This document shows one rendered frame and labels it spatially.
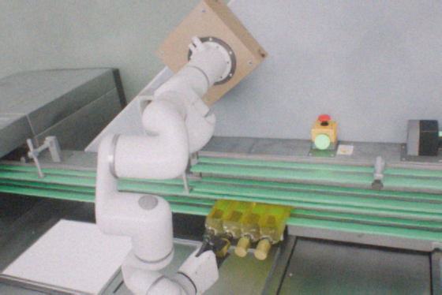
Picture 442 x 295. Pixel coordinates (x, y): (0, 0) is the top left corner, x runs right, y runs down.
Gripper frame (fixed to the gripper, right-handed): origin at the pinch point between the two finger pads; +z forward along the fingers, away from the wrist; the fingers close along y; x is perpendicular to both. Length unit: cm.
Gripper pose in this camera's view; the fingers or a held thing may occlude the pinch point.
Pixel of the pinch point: (220, 250)
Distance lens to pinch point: 125.1
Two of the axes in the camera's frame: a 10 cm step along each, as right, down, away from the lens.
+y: -1.4, -8.9, -4.4
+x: -7.9, -1.7, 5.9
